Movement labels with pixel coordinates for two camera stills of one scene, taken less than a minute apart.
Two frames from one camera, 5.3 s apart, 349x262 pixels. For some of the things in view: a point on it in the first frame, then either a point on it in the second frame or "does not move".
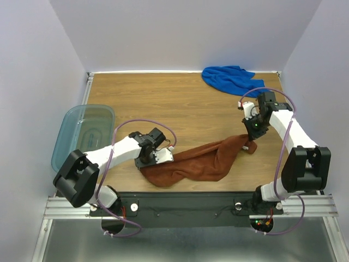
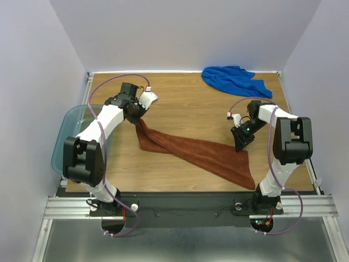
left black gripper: x=138 y=164 → x=143 y=111
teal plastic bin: x=85 y=127 does not move
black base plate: x=140 y=209 does not move
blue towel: x=233 y=79 does not move
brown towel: x=205 y=162 → x=222 y=159
